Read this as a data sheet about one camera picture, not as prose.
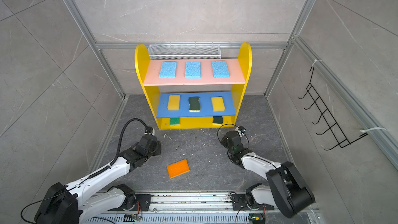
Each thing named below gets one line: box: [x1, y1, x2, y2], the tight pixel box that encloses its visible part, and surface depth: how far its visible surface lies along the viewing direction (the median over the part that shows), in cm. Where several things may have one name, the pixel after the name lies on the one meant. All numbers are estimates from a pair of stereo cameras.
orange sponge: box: [166, 158, 191, 179], surface depth 85 cm
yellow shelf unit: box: [134, 42, 253, 130], surface depth 81 cm
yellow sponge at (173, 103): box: [167, 94, 181, 111], surface depth 97 cm
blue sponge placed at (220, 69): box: [211, 60, 231, 78], surface depth 76 cm
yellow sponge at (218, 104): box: [211, 96, 226, 112], surface depth 95 cm
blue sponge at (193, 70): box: [184, 61, 202, 79], surface depth 76 cm
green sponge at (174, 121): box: [169, 117, 181, 126], surface depth 103 cm
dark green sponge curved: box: [188, 96, 201, 113], surface depth 95 cm
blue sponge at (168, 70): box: [159, 61, 178, 79], surface depth 76 cm
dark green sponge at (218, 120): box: [212, 116, 223, 125], surface depth 103 cm
